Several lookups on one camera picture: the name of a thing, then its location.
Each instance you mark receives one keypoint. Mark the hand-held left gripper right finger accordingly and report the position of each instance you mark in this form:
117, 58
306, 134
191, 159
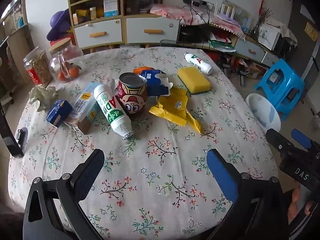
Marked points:
220, 176

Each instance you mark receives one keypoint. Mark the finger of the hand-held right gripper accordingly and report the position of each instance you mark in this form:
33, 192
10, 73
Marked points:
301, 138
278, 141

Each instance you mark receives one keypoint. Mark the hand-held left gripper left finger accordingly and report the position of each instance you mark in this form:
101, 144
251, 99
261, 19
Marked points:
87, 173

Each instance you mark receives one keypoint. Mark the white plastic bin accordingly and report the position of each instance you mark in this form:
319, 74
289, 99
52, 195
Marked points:
262, 112

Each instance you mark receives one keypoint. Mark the light blue milk carton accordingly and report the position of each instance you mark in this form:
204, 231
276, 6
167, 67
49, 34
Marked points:
83, 110

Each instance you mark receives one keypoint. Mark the small blue paper box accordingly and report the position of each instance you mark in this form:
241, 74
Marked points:
58, 112

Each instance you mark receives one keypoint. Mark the white bottle with foil cap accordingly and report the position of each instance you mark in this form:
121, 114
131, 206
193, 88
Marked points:
111, 110

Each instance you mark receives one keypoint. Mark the yellow snack wrapper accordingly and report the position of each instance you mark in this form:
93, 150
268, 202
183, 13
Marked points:
175, 107

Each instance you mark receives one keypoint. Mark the tissue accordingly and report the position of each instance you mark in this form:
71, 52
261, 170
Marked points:
42, 96

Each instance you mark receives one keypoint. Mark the red cartoon face can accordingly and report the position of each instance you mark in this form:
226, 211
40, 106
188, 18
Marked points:
132, 95

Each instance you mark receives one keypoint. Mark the yellow sponge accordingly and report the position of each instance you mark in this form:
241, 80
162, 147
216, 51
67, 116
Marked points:
193, 80

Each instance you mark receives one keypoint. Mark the torn blue paper box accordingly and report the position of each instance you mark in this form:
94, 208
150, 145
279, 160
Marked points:
153, 82

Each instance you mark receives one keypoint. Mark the person's right hand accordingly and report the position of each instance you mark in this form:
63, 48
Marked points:
296, 200

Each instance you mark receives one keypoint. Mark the blue plastic stool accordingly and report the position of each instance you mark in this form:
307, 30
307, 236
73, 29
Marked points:
280, 87

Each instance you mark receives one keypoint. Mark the black phone stand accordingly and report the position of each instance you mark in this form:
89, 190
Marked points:
10, 137

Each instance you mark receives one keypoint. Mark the low wooden side cabinet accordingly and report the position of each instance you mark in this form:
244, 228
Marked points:
250, 48

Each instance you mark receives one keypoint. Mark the white drawing board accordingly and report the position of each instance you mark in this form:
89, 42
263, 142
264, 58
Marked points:
268, 36

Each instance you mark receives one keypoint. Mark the white bottle green label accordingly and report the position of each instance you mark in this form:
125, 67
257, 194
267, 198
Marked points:
198, 62

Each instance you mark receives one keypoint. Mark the glass jar with tangerines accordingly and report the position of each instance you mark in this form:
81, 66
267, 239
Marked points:
66, 62

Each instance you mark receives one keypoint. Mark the plastic snack jar red label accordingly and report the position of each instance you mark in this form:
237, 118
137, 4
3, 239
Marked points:
37, 67

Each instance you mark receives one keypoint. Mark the orange carrot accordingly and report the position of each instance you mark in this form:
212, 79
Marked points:
142, 69

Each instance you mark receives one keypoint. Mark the dried branches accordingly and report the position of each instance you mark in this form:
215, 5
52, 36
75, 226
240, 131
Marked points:
262, 20

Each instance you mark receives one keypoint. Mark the red cloth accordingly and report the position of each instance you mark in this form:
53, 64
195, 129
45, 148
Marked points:
60, 40

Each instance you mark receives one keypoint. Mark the small white rack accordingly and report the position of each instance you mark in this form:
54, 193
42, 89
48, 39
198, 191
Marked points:
226, 11

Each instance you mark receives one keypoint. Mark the purple hat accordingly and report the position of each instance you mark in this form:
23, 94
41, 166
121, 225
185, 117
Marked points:
58, 22

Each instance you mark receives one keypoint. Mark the wooden shelf rack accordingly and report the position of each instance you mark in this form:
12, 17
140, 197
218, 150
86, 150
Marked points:
15, 37

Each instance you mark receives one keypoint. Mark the wooden cabinet with drawers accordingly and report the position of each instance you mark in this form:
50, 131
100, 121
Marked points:
145, 30

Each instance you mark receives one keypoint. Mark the power strip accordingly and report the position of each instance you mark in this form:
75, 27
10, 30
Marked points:
197, 3

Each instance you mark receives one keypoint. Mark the pink cloth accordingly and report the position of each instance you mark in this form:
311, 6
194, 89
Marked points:
175, 12

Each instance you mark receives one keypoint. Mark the blue and white box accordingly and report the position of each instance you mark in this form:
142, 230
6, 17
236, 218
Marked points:
110, 7

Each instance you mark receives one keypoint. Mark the yellow wall sticker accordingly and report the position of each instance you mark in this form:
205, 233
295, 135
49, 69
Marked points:
311, 31

